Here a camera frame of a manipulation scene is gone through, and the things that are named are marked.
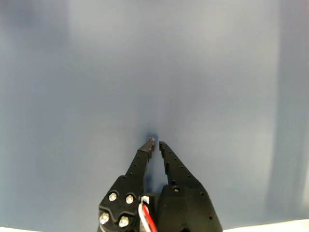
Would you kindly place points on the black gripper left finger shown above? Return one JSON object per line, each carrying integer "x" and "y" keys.
{"x": 120, "y": 193}

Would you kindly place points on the dark blue table mat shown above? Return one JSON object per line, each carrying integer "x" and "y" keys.
{"x": 154, "y": 72}

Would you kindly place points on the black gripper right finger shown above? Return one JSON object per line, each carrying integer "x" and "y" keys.
{"x": 188, "y": 205}

